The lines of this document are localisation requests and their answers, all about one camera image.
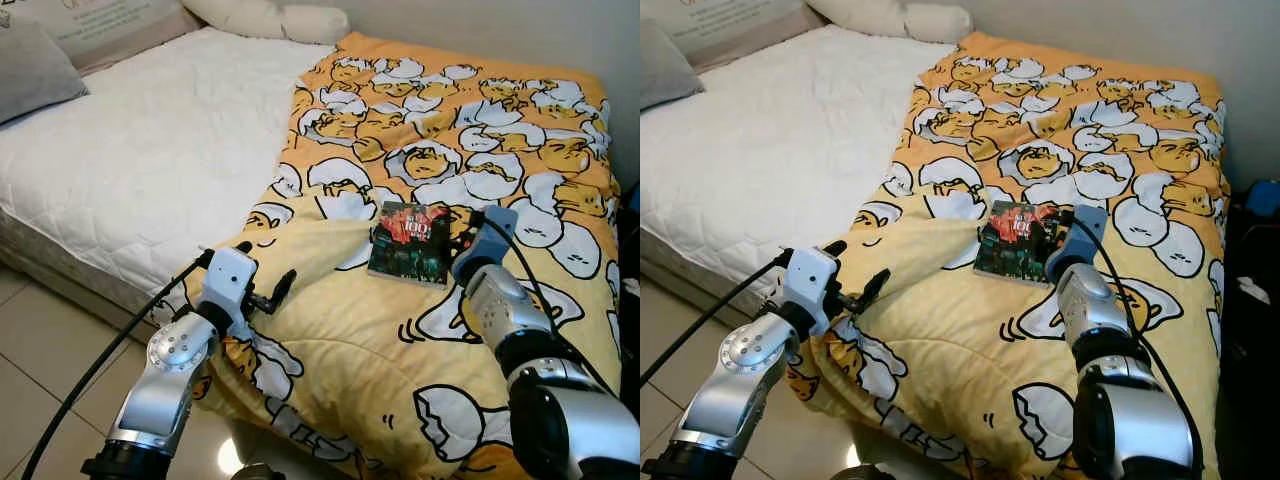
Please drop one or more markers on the grey pillow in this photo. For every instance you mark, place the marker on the grey pillow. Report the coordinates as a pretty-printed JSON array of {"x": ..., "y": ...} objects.
[
  {"x": 665, "y": 70},
  {"x": 35, "y": 75}
]

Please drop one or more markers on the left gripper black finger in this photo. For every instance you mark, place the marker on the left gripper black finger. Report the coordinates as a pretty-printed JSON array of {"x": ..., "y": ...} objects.
[
  {"x": 876, "y": 291},
  {"x": 283, "y": 293},
  {"x": 243, "y": 247},
  {"x": 834, "y": 247}
]

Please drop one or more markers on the dark cover paperback book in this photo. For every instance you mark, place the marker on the dark cover paperback book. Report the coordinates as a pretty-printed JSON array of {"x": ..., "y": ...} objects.
[
  {"x": 405, "y": 245},
  {"x": 1010, "y": 243}
]

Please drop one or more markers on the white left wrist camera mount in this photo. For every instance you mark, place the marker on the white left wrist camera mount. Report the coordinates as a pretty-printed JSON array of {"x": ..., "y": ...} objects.
[
  {"x": 228, "y": 280},
  {"x": 808, "y": 282}
]

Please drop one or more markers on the yellow cartoon egg blanket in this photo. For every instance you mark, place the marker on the yellow cartoon egg blanket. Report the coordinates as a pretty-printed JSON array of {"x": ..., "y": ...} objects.
[
  {"x": 450, "y": 130},
  {"x": 1080, "y": 130}
]

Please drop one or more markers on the small blue box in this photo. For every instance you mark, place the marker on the small blue box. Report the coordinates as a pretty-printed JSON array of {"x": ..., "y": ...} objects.
[
  {"x": 1264, "y": 197},
  {"x": 634, "y": 197}
]

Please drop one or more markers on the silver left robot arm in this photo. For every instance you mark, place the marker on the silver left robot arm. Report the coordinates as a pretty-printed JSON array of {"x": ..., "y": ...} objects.
[
  {"x": 735, "y": 385},
  {"x": 165, "y": 380}
]

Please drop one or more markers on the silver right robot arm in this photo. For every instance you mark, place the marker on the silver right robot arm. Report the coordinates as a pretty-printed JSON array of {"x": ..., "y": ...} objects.
[
  {"x": 1130, "y": 400},
  {"x": 560, "y": 400}
]

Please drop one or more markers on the cream long bolster pillow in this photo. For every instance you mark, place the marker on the cream long bolster pillow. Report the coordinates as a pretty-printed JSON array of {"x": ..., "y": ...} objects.
[
  {"x": 890, "y": 18},
  {"x": 260, "y": 20}
]

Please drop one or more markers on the black luggage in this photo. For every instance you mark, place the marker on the black luggage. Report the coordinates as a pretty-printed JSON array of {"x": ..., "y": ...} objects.
[
  {"x": 630, "y": 300},
  {"x": 1255, "y": 380}
]

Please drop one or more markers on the beige bed base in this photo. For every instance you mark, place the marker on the beige bed base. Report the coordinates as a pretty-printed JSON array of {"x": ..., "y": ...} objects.
[
  {"x": 680, "y": 270},
  {"x": 60, "y": 270}
]

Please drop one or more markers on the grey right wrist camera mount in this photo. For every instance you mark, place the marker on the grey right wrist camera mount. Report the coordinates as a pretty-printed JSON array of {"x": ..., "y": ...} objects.
[
  {"x": 490, "y": 245},
  {"x": 1082, "y": 245}
]

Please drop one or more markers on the grey cushion with printed text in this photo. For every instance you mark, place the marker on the grey cushion with printed text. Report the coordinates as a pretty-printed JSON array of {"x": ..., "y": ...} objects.
[
  {"x": 120, "y": 30},
  {"x": 745, "y": 28}
]

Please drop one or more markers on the white quilted mattress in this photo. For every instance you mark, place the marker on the white quilted mattress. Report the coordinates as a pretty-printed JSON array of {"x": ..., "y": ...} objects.
[
  {"x": 780, "y": 140},
  {"x": 150, "y": 140}
]

